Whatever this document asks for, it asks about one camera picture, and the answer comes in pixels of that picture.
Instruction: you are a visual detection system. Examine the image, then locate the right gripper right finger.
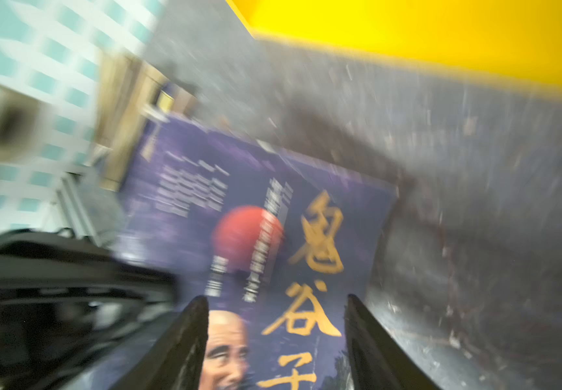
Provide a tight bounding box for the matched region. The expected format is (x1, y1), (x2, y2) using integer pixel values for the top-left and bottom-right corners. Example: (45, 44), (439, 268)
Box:
(344, 294), (440, 390)

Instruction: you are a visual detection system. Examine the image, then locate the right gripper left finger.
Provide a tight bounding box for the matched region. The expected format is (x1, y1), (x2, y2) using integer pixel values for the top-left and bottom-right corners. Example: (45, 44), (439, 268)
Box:
(111, 296), (209, 390)

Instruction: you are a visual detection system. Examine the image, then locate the purple old man book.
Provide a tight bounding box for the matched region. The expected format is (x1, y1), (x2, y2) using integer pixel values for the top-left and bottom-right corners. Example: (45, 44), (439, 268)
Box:
(60, 111), (399, 390)

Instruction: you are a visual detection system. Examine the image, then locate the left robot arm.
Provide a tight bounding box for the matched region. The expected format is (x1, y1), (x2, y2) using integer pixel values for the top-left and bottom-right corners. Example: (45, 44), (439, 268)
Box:
(0, 229), (178, 389)

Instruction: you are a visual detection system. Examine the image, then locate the navy book rightmost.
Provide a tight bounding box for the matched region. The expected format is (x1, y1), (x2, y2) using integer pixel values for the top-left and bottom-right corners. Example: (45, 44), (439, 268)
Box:
(87, 51), (197, 192)

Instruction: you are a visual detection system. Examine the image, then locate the yellow pink blue bookshelf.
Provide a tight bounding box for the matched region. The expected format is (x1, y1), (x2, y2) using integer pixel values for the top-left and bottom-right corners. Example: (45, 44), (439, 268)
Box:
(230, 1), (562, 89)

